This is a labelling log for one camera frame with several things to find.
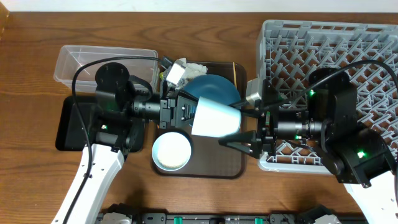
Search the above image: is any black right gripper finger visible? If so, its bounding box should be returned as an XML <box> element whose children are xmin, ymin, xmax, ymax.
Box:
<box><xmin>230</xmin><ymin>99</ymin><xmax>258</xmax><ymax>118</ymax></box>
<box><xmin>218</xmin><ymin>131</ymin><xmax>258</xmax><ymax>153</ymax></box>

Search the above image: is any light blue cup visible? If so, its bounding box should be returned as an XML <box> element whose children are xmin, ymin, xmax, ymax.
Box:
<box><xmin>191</xmin><ymin>97</ymin><xmax>241</xmax><ymax>138</ymax></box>

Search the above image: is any dark blue plate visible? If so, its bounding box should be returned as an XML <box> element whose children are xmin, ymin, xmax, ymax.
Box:
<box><xmin>183</xmin><ymin>75</ymin><xmax>241</xmax><ymax>105</ymax></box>

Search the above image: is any light blue rice bowl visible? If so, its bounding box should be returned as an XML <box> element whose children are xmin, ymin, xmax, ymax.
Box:
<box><xmin>151</xmin><ymin>131</ymin><xmax>193</xmax><ymax>172</ymax></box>

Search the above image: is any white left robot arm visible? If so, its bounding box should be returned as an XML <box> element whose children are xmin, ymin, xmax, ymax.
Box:
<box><xmin>53</xmin><ymin>58</ymin><xmax>198</xmax><ymax>223</ymax></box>

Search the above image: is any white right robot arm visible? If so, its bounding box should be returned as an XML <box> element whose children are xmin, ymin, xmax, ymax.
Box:
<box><xmin>219</xmin><ymin>68</ymin><xmax>397</xmax><ymax>223</ymax></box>

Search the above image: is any grey dishwasher rack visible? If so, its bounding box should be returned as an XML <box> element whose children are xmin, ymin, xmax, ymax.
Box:
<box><xmin>256</xmin><ymin>20</ymin><xmax>397</xmax><ymax>156</ymax></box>

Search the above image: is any black waste tray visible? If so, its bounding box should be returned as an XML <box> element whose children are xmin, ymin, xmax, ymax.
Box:
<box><xmin>55</xmin><ymin>95</ymin><xmax>145</xmax><ymax>154</ymax></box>

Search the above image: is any brown serving tray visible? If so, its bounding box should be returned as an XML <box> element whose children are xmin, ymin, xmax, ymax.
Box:
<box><xmin>152</xmin><ymin>62</ymin><xmax>247</xmax><ymax>179</ymax></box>

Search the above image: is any crumpled white paper napkin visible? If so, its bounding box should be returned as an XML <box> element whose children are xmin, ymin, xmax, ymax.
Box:
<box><xmin>179</xmin><ymin>58</ymin><xmax>208</xmax><ymax>79</ymax></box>

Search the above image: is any wooden chopstick left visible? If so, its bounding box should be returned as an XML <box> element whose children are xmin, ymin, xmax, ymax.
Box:
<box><xmin>233</xmin><ymin>62</ymin><xmax>238</xmax><ymax>89</ymax></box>

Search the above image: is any clear plastic bin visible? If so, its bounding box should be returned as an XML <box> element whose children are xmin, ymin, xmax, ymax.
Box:
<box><xmin>53</xmin><ymin>44</ymin><xmax>160</xmax><ymax>94</ymax></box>

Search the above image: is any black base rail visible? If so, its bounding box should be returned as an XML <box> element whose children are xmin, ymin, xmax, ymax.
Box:
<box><xmin>96</xmin><ymin>203</ymin><xmax>368</xmax><ymax>224</ymax></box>

